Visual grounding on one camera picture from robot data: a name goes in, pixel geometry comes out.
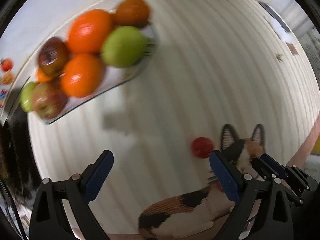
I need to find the brownish red-green apple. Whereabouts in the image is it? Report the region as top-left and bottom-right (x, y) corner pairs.
(31, 77), (68, 120)

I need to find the green apple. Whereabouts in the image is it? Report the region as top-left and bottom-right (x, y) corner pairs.
(100, 26), (148, 68)
(20, 82), (38, 113)

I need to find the small orange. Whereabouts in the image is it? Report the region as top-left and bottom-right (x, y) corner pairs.
(36, 67), (53, 83)

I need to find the dark red apple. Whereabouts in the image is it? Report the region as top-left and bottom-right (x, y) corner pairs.
(37, 37), (70, 77)

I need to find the large orange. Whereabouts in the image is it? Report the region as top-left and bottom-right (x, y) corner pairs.
(67, 9), (114, 54)

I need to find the dull orange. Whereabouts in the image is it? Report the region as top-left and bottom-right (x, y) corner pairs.
(116, 0), (151, 28)

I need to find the calico cat shaped mat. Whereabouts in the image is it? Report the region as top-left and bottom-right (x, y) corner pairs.
(138, 124), (265, 239)

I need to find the cherry tomato upper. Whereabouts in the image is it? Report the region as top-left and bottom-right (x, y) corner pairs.
(190, 137), (214, 159)

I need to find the small star shaped trinket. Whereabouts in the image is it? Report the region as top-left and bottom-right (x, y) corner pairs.
(276, 54), (283, 62)

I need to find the striped table cloth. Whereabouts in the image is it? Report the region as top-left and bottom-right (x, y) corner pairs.
(28, 0), (319, 235)

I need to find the small brown card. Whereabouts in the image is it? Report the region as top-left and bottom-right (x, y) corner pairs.
(286, 43), (298, 55)

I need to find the white paper sheet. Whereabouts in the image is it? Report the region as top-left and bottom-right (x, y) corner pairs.
(264, 16), (296, 43)

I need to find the blue smartphone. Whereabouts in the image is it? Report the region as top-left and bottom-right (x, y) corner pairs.
(258, 2), (291, 33)

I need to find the colourful fruit wall sticker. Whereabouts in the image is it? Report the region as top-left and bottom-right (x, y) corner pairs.
(1, 58), (15, 110)

